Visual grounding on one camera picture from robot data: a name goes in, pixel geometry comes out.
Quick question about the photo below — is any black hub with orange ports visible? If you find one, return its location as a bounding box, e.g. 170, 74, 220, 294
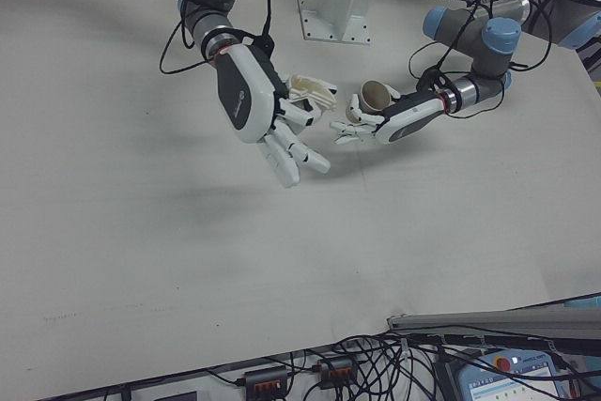
242, 364, 291, 396
316, 356, 359, 387

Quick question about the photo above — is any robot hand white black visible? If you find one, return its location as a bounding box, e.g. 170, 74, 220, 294
213, 41, 339, 190
330, 85, 447, 147

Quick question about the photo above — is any black hub cable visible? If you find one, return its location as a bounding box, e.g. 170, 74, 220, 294
205, 365, 248, 386

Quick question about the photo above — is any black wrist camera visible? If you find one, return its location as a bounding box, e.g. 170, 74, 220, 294
415, 66, 447, 93
241, 33, 277, 64

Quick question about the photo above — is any white paper cup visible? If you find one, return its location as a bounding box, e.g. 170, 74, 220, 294
285, 73, 339, 114

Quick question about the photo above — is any blue-grey teach pendant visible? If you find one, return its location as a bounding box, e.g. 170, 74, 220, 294
449, 347, 572, 401

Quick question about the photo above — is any black flat box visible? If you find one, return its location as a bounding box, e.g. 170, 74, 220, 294
154, 389, 202, 401

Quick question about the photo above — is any light blue plastic bin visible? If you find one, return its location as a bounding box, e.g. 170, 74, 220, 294
562, 294, 601, 309

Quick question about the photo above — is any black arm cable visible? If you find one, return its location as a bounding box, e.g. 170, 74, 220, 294
408, 0, 558, 121
158, 0, 276, 76

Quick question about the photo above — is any aluminium profile beam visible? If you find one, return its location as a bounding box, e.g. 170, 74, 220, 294
386, 306, 601, 356

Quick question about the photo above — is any paper cup with brown inside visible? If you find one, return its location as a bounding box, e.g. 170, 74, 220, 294
345, 80, 393, 123

